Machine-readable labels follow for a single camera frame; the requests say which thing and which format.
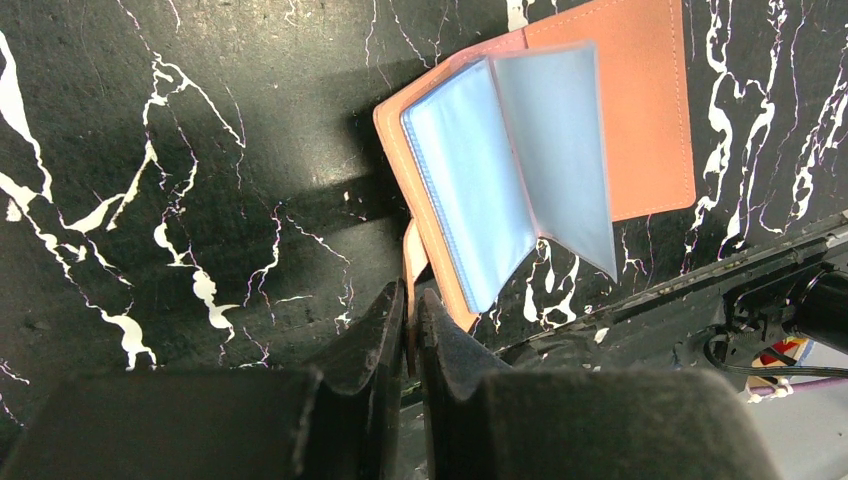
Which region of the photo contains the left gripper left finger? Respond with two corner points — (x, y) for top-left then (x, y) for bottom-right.
(1, 280), (406, 479)

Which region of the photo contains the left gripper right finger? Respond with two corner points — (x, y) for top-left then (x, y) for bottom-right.
(417, 290), (779, 479)

